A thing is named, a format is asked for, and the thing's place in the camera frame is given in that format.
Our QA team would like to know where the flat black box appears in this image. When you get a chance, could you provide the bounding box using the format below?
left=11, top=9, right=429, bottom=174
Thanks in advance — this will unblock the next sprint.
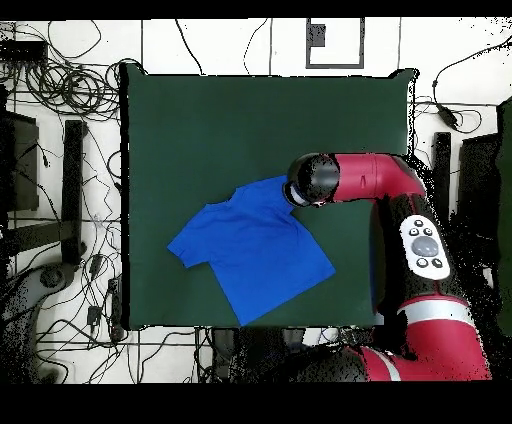
left=0, top=40, right=48, bottom=63

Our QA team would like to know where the green cloth covered table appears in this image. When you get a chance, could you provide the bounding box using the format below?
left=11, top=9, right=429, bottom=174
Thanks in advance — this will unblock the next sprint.
left=493, top=95, right=512, bottom=337

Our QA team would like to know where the blue laundry garment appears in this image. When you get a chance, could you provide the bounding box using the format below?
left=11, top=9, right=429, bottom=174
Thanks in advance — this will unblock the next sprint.
left=166, top=174, right=337, bottom=328

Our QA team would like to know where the coil of black cables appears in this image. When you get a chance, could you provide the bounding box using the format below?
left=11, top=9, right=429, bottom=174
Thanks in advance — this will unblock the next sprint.
left=23, top=55, right=123, bottom=121

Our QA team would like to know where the grey chair base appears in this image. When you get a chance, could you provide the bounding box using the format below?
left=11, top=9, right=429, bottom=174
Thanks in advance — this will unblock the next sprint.
left=0, top=261, right=79, bottom=321

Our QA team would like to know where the black power strip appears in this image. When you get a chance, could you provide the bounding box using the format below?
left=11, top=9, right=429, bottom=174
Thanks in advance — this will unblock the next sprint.
left=107, top=275, right=124, bottom=341

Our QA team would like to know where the black monitor box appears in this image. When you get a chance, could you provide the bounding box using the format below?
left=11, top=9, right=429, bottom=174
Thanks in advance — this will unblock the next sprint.
left=455, top=133, right=501, bottom=241
left=0, top=109, right=41, bottom=213

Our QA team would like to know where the dark green table cloth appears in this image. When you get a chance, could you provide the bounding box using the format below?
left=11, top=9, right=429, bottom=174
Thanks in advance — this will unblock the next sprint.
left=119, top=62, right=419, bottom=331

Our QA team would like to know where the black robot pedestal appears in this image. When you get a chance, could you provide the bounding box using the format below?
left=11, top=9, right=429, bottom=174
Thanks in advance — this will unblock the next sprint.
left=209, top=327, right=307, bottom=383

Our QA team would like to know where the grey floor frame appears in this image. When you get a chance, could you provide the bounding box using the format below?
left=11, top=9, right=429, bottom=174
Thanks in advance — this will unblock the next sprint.
left=305, top=17, right=366, bottom=70

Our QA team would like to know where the black power adapter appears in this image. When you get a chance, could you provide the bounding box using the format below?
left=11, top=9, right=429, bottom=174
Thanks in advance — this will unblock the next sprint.
left=436, top=103, right=460, bottom=131

